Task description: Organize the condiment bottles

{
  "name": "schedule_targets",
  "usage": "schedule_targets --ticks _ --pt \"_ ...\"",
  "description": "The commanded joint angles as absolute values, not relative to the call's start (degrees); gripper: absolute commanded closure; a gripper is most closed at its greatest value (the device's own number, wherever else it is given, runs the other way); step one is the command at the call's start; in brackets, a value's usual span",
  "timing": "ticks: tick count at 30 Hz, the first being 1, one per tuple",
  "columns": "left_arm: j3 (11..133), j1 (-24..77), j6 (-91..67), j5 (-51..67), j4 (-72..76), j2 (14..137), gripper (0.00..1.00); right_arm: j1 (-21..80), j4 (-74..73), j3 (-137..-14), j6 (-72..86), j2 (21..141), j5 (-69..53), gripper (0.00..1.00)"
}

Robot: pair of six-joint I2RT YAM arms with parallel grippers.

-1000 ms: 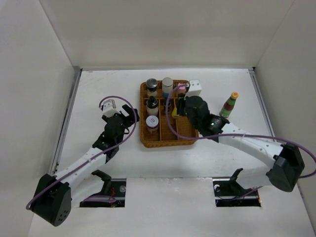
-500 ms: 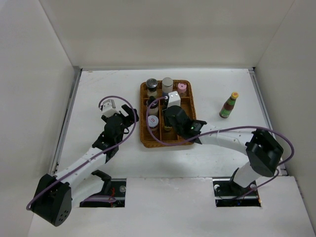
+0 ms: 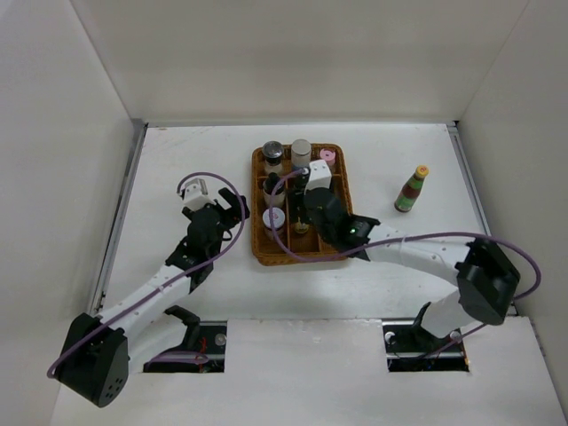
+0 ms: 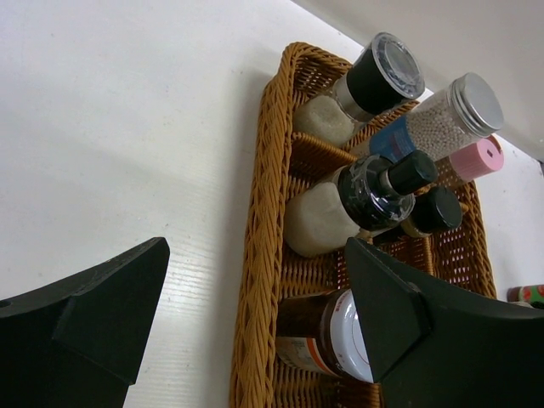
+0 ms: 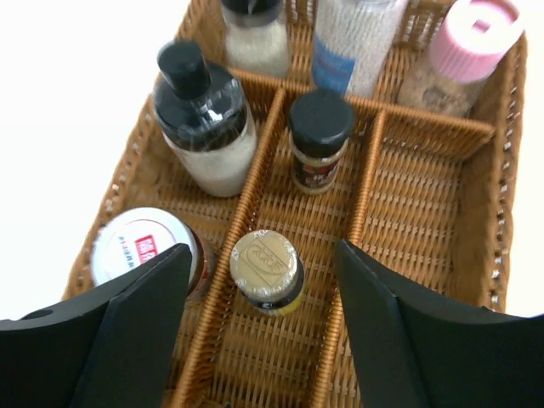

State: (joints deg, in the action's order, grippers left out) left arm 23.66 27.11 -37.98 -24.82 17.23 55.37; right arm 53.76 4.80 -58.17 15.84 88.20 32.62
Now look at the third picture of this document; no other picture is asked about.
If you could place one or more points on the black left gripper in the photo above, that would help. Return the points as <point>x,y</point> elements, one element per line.
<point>235,204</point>

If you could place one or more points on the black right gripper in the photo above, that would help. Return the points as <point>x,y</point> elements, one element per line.
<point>305,207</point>

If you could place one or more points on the pink lid spice jar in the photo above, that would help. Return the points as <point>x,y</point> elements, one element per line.
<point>328,155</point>

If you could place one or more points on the silver lid salt jar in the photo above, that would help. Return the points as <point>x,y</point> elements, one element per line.
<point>301,152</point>

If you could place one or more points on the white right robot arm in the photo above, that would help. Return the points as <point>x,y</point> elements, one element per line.
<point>485,280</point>

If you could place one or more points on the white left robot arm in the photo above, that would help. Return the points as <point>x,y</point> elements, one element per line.
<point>95,358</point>

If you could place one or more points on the brown wicker divided basket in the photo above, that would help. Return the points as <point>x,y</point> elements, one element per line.
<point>307,244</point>

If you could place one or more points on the red chili sauce bottle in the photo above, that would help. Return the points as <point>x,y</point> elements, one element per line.
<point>411,190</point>

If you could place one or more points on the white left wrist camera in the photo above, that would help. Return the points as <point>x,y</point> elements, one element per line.
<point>195,194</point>

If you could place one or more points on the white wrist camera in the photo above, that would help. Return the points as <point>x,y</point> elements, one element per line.
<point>320,175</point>
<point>195,194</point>

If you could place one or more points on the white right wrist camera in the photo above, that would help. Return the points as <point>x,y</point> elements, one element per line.
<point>320,175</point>

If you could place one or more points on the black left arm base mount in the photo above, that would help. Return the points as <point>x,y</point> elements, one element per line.
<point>198,347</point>

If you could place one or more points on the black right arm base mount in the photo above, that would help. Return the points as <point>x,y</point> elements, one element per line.
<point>411,349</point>

